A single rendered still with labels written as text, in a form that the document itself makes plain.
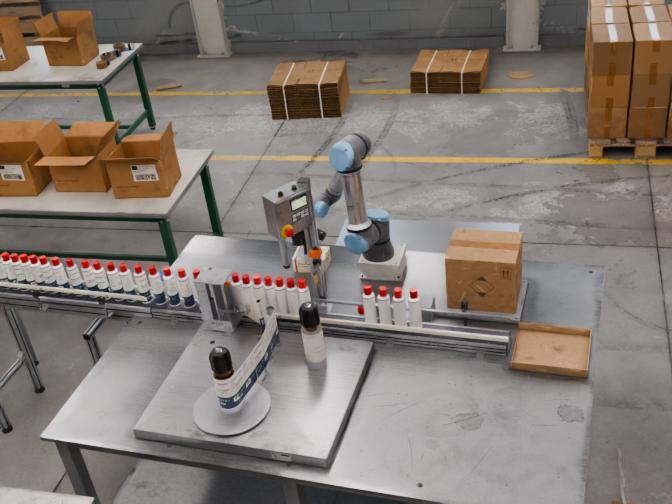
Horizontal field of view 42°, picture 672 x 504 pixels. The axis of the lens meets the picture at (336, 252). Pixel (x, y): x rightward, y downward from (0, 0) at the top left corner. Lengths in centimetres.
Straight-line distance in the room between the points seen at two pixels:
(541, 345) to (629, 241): 229
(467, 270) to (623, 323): 166
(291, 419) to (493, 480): 80
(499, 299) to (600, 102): 313
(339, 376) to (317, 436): 33
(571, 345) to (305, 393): 111
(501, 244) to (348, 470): 121
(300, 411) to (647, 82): 408
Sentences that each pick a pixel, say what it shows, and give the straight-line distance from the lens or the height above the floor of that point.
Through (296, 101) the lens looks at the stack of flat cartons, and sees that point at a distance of 777.
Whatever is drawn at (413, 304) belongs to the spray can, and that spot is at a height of 103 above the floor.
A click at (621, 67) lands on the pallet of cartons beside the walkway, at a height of 70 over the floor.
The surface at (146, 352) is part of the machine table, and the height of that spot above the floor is 83.
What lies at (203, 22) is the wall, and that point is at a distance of 955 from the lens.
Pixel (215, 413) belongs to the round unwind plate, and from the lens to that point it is 351.
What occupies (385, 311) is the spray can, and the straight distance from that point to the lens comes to 370.
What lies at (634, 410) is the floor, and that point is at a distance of 471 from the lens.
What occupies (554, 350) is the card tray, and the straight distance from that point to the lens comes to 372.
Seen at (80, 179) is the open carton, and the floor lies 87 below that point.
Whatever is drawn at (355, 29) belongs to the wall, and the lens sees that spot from 914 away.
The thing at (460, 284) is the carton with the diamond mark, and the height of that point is 99.
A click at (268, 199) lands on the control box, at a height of 147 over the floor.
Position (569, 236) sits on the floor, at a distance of 594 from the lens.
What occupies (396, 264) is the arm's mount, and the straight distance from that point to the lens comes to 409.
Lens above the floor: 324
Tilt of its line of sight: 33 degrees down
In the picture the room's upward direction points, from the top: 8 degrees counter-clockwise
